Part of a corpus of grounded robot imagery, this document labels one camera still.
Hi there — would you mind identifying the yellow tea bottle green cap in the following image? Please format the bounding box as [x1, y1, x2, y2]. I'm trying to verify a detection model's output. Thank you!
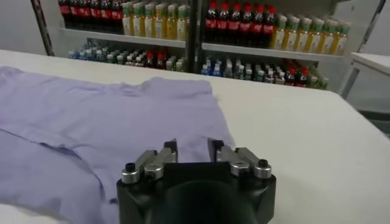
[132, 2, 146, 37]
[305, 18, 325, 54]
[121, 1, 135, 37]
[294, 17, 312, 52]
[329, 21, 352, 56]
[270, 14, 288, 50]
[143, 2, 157, 38]
[166, 3, 179, 40]
[154, 2, 168, 40]
[282, 16, 301, 51]
[317, 20, 338, 55]
[176, 4, 190, 41]

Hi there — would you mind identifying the white cabinet shelf board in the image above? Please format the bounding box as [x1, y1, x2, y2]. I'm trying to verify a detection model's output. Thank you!
[200, 42, 345, 63]
[59, 27, 187, 49]

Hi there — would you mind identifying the purple cartoon-print T-shirt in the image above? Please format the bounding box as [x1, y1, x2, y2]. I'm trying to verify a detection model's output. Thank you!
[0, 65, 235, 224]

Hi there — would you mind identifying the beverage display cabinet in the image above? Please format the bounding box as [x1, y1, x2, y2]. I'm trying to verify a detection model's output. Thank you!
[29, 0, 388, 92]

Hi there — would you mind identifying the red-cap cola bottle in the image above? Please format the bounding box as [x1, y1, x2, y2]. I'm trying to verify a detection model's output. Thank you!
[79, 0, 91, 30]
[204, 0, 218, 43]
[261, 5, 277, 49]
[216, 1, 230, 44]
[69, 0, 81, 30]
[58, 0, 71, 29]
[110, 0, 124, 33]
[250, 4, 264, 47]
[239, 3, 253, 46]
[100, 0, 112, 33]
[90, 0, 102, 31]
[227, 2, 241, 45]

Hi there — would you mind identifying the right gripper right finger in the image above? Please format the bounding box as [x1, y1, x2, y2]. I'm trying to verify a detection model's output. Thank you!
[207, 138, 272, 180]

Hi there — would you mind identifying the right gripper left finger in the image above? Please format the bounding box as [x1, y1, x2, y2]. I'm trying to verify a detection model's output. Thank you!
[121, 139, 178, 184]

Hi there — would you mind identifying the small white metal-frame table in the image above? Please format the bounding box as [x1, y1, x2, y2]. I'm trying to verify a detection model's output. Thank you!
[338, 51, 390, 135]

